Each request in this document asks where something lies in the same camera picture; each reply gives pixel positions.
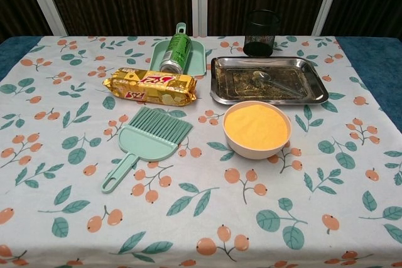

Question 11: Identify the translucent plastic spoon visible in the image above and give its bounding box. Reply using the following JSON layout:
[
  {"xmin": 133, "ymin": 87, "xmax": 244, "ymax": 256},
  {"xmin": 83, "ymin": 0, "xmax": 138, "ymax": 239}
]
[{"xmin": 253, "ymin": 70, "xmax": 307, "ymax": 97}]

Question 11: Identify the beige bowl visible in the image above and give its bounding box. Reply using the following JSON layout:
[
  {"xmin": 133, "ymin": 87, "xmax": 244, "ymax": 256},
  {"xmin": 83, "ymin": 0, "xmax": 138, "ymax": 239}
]
[{"xmin": 222, "ymin": 100, "xmax": 293, "ymax": 161}]

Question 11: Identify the stainless steel tray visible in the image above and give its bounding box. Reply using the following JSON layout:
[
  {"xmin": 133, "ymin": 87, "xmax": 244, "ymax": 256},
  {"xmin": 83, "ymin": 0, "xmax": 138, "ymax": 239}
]
[{"xmin": 209, "ymin": 56, "xmax": 329, "ymax": 106}]

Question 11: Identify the gold biscuit packet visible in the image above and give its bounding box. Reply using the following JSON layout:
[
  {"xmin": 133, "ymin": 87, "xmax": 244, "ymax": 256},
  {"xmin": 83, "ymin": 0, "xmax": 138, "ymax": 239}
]
[{"xmin": 102, "ymin": 67, "xmax": 198, "ymax": 106}]

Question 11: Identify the mint green hand brush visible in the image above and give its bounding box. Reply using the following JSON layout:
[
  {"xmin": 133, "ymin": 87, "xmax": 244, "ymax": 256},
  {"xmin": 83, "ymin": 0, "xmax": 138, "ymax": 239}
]
[{"xmin": 100, "ymin": 106, "xmax": 194, "ymax": 194}]

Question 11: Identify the mint green dustpan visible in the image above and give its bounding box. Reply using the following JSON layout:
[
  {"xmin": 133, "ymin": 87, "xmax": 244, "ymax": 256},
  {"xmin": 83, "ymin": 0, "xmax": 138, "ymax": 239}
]
[{"xmin": 148, "ymin": 22, "xmax": 207, "ymax": 77}]

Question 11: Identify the green drink can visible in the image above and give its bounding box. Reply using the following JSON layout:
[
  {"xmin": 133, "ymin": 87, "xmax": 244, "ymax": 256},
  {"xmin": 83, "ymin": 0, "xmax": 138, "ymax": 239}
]
[{"xmin": 159, "ymin": 33, "xmax": 193, "ymax": 75}]

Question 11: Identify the floral printed tablecloth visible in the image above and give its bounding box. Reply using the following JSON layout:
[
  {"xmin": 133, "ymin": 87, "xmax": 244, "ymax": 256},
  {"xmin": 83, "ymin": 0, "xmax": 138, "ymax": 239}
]
[{"xmin": 0, "ymin": 35, "xmax": 402, "ymax": 268}]

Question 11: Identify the black mesh pen holder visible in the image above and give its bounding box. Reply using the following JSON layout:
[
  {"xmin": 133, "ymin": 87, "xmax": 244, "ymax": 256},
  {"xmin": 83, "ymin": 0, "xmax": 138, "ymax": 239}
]
[{"xmin": 243, "ymin": 9, "xmax": 281, "ymax": 58}]

